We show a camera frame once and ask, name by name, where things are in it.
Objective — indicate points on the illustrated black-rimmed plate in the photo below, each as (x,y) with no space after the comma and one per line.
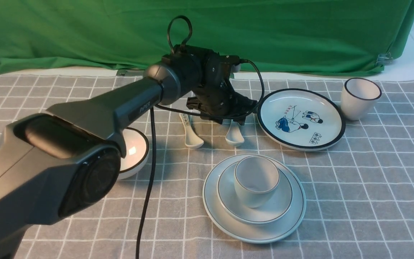
(301,119)

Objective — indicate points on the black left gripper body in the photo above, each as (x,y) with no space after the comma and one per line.
(215,97)

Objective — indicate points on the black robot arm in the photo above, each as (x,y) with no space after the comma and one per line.
(60,162)

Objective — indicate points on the black-rimmed white bowl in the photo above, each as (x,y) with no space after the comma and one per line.
(137,151)

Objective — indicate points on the white spoon with lettering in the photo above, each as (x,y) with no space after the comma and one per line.
(192,141)

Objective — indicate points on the black-rimmed white cup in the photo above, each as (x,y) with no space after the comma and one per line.
(358,97)

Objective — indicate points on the large plain white plate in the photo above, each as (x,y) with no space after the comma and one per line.
(253,233)

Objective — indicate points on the metal clamp on backdrop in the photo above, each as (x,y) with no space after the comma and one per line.
(384,59)

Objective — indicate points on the plain white ceramic spoon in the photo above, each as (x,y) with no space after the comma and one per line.
(234,136)

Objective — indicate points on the plain white cup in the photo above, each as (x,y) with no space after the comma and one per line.
(255,180)

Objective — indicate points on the grey-rimmed shallow white bowl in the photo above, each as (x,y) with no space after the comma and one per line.
(272,210)

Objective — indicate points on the green backdrop cloth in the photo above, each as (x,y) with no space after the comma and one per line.
(323,37)

